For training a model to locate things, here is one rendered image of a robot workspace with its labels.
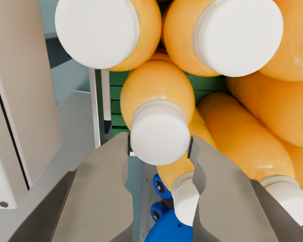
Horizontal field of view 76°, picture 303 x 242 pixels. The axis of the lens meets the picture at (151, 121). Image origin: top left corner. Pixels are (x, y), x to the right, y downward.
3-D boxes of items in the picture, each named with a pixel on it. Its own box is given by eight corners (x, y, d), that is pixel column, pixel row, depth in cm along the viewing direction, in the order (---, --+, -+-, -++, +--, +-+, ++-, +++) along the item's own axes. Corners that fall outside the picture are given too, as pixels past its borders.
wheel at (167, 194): (166, 206, 32) (174, 200, 33) (169, 186, 30) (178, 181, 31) (149, 189, 35) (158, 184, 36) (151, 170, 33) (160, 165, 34)
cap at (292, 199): (277, 172, 16) (291, 189, 14) (309, 190, 17) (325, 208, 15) (244, 200, 18) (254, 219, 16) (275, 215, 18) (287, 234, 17)
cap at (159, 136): (123, 114, 14) (119, 126, 12) (176, 94, 13) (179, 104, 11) (144, 155, 15) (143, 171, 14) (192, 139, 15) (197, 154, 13)
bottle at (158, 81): (125, 57, 30) (91, 102, 13) (169, 39, 28) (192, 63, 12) (143, 98, 33) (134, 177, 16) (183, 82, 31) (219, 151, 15)
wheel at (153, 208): (167, 230, 34) (175, 224, 35) (157, 205, 35) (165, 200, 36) (154, 227, 38) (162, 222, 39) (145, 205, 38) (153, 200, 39)
